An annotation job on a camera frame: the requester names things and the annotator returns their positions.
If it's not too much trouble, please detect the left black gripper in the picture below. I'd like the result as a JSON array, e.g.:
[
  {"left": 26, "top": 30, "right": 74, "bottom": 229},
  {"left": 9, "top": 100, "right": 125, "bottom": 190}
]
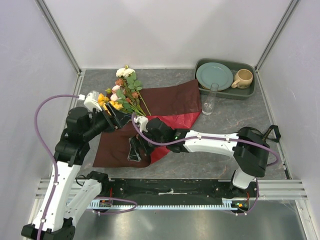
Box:
[{"left": 83, "top": 101, "right": 133, "bottom": 140}]

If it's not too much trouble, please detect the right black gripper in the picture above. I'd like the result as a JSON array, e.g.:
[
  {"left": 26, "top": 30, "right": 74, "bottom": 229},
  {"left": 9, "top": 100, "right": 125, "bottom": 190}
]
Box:
[{"left": 128, "top": 129, "right": 167, "bottom": 161}]

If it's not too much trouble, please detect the flower bouquet red paper wrap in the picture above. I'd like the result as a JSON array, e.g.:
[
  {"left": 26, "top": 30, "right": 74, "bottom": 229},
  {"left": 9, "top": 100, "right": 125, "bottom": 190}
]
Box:
[{"left": 93, "top": 69, "right": 201, "bottom": 168}]

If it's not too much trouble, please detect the black ribbon gold lettering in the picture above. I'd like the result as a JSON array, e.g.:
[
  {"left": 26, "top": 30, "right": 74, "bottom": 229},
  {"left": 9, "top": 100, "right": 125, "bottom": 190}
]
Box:
[{"left": 249, "top": 124, "right": 281, "bottom": 143}]

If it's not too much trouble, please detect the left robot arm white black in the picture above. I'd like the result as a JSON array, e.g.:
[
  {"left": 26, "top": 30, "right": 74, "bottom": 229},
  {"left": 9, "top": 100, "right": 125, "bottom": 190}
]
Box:
[{"left": 21, "top": 104, "right": 132, "bottom": 240}]

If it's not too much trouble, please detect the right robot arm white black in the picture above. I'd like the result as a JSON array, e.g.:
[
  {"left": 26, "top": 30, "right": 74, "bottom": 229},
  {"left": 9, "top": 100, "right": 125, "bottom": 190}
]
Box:
[{"left": 128, "top": 116, "right": 269, "bottom": 197}]

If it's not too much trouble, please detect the clear glass vase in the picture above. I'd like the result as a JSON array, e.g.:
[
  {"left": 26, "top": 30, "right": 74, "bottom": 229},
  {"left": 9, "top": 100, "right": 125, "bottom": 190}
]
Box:
[{"left": 202, "top": 83, "right": 219, "bottom": 115}]

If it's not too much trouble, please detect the teal ceramic plate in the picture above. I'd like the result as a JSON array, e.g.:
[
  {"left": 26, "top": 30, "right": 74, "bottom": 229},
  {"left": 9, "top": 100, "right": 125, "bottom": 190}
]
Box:
[{"left": 195, "top": 62, "right": 234, "bottom": 91}]

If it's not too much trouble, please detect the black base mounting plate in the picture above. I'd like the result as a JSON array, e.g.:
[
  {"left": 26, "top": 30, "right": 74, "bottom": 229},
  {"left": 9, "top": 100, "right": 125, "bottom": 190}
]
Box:
[{"left": 100, "top": 178, "right": 257, "bottom": 205}]

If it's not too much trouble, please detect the dark green tray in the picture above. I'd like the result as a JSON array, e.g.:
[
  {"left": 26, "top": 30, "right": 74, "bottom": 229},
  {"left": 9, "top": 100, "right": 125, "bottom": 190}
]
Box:
[{"left": 194, "top": 58, "right": 256, "bottom": 100}]

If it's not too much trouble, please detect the beige ceramic mug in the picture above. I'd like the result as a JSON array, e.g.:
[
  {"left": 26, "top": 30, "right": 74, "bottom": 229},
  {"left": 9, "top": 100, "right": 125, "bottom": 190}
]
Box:
[{"left": 231, "top": 69, "right": 254, "bottom": 89}]

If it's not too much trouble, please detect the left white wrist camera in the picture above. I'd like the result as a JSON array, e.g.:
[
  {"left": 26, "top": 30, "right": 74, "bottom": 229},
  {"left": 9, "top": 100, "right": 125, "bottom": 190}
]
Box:
[{"left": 78, "top": 90, "right": 103, "bottom": 112}]

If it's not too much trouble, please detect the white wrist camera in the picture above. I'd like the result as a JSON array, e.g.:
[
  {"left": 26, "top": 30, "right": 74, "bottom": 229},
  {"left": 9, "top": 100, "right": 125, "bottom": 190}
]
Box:
[
  {"left": 78, "top": 90, "right": 103, "bottom": 112},
  {"left": 132, "top": 115, "right": 149, "bottom": 133}
]

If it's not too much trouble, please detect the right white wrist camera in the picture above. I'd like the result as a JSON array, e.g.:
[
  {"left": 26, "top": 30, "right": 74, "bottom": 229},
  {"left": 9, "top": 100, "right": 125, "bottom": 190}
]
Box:
[{"left": 132, "top": 115, "right": 149, "bottom": 133}]

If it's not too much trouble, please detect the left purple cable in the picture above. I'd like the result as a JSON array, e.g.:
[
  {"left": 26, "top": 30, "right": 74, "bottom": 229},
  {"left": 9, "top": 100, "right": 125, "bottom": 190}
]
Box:
[{"left": 33, "top": 93, "right": 138, "bottom": 240}]

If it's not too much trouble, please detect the light blue cable duct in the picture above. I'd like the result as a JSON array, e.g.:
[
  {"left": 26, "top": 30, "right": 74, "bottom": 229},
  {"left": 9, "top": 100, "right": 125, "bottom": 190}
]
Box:
[{"left": 87, "top": 199, "right": 250, "bottom": 212}]

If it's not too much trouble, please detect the left aluminium corner post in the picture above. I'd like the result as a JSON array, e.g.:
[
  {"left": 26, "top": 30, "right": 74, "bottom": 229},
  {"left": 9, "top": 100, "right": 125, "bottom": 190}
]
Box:
[{"left": 34, "top": 0, "right": 83, "bottom": 75}]

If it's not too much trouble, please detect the aluminium corner post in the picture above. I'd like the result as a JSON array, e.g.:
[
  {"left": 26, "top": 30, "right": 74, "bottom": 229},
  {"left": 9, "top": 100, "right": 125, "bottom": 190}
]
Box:
[
  {"left": 254, "top": 0, "right": 301, "bottom": 73},
  {"left": 34, "top": 0, "right": 83, "bottom": 75}
]

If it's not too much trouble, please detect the right aluminium corner post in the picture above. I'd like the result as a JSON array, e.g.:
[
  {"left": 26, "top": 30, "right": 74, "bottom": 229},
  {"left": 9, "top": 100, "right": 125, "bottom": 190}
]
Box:
[{"left": 254, "top": 0, "right": 301, "bottom": 73}]

